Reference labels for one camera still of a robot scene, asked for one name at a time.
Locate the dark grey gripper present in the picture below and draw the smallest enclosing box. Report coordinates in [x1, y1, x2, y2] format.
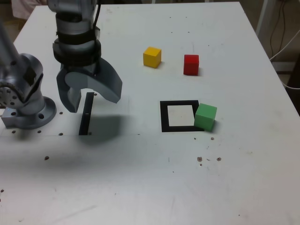
[56, 58, 123, 113]

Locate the yellow cube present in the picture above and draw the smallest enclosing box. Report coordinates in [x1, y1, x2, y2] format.
[142, 46, 162, 69]

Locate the red cube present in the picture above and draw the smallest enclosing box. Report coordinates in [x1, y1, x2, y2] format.
[183, 54, 200, 76]

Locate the green cube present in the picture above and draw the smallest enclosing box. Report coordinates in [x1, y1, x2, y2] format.
[194, 103, 218, 131]

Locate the black tape square outline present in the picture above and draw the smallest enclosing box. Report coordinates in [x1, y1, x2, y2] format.
[159, 100, 205, 133]

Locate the black tape strip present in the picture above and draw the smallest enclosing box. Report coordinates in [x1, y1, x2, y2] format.
[78, 92, 95, 136]

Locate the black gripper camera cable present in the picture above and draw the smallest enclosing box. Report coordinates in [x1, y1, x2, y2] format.
[92, 0, 102, 30]

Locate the white metal post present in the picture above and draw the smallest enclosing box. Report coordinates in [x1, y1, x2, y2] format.
[255, 0, 275, 37]

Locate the thin black hanging cable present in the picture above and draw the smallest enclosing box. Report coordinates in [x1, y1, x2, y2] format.
[270, 0, 286, 58]

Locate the white hanging cable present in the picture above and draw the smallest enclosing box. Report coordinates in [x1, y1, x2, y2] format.
[269, 30, 300, 61]

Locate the white floor cable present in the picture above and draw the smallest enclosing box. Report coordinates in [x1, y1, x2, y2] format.
[279, 76, 300, 90]

